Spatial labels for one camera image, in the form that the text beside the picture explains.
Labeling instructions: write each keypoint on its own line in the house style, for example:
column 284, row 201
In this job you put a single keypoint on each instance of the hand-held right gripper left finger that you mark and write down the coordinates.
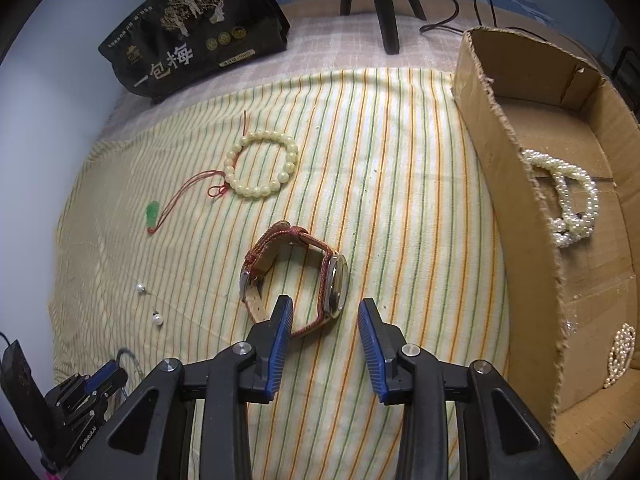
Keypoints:
column 280, row 345

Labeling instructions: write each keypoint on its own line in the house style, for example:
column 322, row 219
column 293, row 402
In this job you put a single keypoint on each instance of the yellow striped cloth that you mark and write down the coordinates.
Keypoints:
column 400, row 185

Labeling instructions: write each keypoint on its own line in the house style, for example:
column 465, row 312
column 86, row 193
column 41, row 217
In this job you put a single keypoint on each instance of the black bag with tree print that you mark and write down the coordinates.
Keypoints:
column 190, row 35

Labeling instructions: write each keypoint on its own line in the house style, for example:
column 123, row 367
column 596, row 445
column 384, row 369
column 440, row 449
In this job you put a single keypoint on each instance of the black tripod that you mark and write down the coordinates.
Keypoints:
column 385, row 10

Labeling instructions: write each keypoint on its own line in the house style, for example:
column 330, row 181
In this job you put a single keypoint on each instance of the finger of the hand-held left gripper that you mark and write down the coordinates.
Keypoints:
column 75, row 405
column 105, row 377

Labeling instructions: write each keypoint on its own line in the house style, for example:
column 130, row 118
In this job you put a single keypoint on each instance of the cardboard box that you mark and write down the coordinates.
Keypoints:
column 530, row 270

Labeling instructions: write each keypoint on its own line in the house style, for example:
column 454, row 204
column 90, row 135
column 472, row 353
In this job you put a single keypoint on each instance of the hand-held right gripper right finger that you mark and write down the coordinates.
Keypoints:
column 372, row 350

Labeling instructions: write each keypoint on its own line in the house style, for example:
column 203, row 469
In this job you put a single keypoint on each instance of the beige plaid blanket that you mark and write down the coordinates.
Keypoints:
column 325, row 45

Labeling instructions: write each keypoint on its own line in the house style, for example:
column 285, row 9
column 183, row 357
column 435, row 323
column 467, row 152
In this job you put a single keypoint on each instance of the small pearl earring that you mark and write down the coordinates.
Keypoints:
column 158, row 319
column 141, row 288

